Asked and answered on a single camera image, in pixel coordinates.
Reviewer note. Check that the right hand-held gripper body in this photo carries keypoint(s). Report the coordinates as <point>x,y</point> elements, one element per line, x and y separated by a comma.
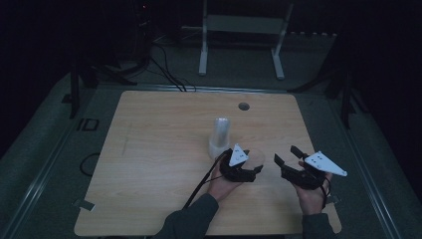
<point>300,177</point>

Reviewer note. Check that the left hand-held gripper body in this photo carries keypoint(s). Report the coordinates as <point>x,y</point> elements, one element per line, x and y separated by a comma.
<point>237,174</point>

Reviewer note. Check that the clear disposable cup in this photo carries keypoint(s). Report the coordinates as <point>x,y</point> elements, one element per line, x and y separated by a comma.
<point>258,158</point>

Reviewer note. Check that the stack of clear plastic cups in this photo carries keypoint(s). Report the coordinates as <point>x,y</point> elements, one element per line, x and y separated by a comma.
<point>220,132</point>

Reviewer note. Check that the person's left hand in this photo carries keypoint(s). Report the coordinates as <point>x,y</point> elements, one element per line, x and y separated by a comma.
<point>220,187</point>

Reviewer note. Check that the person's right hand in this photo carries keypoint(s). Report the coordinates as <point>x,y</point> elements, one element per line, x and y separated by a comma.
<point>313,200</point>

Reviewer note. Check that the grey tape piece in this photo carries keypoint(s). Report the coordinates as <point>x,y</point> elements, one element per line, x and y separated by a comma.
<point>334,199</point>
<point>84,204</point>

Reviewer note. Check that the round table grommet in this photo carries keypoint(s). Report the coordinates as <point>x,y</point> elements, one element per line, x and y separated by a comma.
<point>244,106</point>

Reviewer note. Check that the black metal stand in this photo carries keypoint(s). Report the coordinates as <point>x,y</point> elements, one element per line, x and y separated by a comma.
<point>74,89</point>
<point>345,99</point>

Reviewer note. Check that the white metal stand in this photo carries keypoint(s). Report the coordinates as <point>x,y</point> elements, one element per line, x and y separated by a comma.
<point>244,25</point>

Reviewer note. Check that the dark equipment rack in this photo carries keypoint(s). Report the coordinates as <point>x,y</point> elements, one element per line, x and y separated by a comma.
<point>142,30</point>

